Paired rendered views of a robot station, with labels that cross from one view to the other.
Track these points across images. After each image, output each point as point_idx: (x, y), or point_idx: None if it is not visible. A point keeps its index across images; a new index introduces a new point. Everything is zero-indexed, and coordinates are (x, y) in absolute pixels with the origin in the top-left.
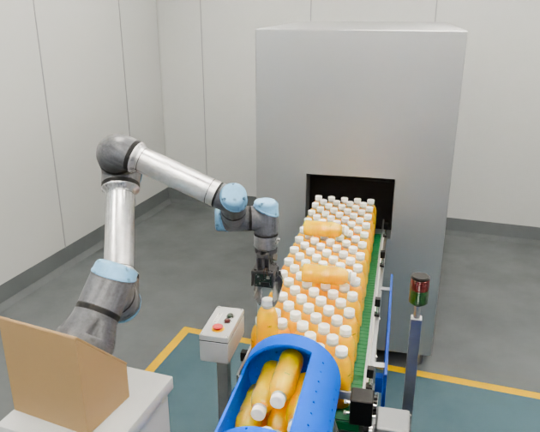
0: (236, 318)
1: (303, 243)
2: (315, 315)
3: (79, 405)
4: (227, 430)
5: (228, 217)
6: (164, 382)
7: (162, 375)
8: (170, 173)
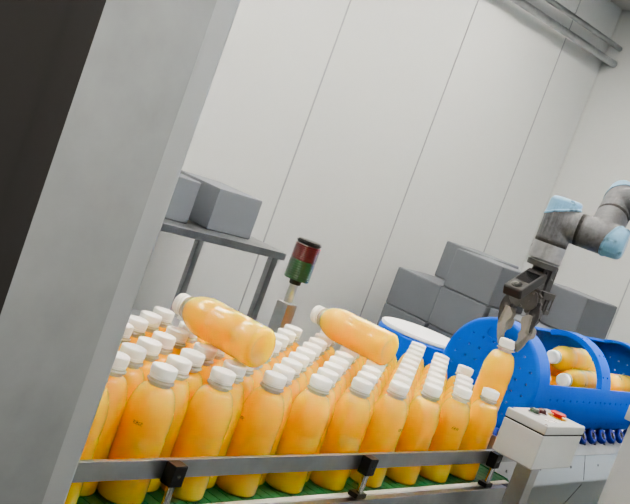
0: (525, 408)
1: (292, 369)
2: (414, 357)
3: None
4: (593, 350)
5: None
6: None
7: None
8: None
